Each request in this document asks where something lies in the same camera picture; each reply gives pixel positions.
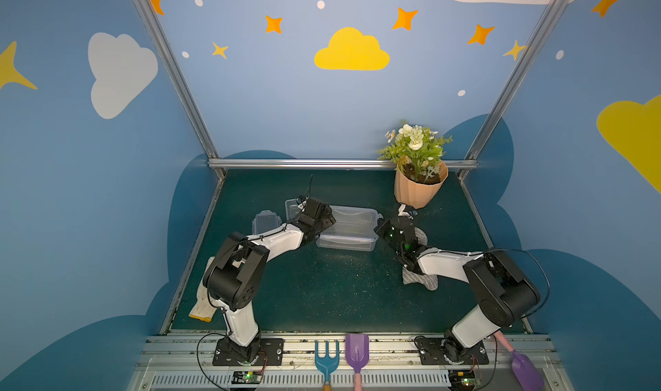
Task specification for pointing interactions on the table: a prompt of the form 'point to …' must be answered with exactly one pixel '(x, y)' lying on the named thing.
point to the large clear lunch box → (353, 230)
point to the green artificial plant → (416, 151)
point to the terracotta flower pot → (415, 186)
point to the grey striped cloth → (411, 276)
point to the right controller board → (462, 380)
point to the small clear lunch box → (292, 209)
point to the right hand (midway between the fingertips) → (379, 217)
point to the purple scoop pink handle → (526, 372)
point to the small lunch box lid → (265, 220)
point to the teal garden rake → (327, 364)
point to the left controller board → (246, 377)
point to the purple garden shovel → (357, 355)
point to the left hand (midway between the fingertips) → (334, 219)
